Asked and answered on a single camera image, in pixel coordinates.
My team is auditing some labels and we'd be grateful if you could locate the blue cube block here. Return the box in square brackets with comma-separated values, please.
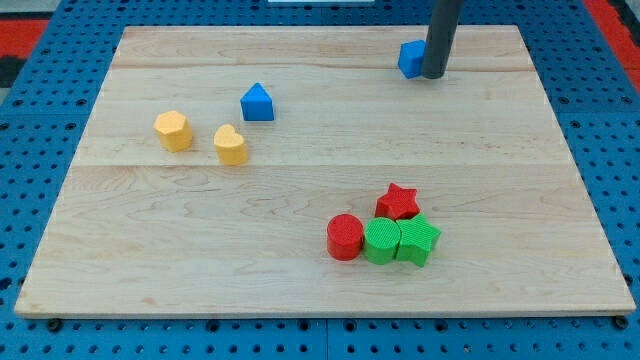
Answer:
[397, 40, 426, 79]

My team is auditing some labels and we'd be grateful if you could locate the light wooden board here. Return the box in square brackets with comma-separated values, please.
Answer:
[15, 25, 636, 319]

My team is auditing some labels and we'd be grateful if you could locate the green cylinder block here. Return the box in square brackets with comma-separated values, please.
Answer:
[363, 217, 401, 265]

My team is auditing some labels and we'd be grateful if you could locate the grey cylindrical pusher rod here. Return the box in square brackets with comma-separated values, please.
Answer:
[421, 0, 463, 79]

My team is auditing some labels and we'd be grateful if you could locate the yellow heart block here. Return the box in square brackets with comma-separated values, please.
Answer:
[213, 124, 248, 165]

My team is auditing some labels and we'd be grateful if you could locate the blue triangle block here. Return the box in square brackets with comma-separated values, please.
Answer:
[240, 83, 275, 121]

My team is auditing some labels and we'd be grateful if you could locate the red cylinder block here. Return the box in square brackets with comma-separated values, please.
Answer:
[326, 214, 364, 261]

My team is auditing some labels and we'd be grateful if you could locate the red star block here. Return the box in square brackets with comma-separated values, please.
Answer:
[374, 183, 420, 220]

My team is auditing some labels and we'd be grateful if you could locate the yellow hexagon block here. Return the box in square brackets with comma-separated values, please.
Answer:
[153, 110, 193, 152]

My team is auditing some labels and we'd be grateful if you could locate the green star block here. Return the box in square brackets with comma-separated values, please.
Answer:
[396, 213, 441, 267]

